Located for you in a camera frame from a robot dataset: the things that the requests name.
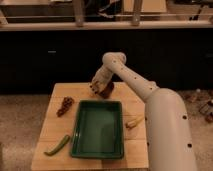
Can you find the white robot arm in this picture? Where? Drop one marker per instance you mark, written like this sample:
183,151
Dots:
169,141

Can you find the dark purple bowl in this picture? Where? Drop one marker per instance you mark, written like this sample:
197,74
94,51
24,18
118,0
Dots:
106,92

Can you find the brown grape bunch toy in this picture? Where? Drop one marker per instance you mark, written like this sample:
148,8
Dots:
65,106

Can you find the yellow banana toy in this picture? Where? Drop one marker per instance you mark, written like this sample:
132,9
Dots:
133,123

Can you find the green plastic tray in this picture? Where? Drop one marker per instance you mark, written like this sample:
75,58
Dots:
98,131

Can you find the wooden folding table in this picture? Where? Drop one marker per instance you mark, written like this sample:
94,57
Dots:
55,128

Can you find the metal railing frame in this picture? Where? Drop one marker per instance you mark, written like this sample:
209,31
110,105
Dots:
30,15

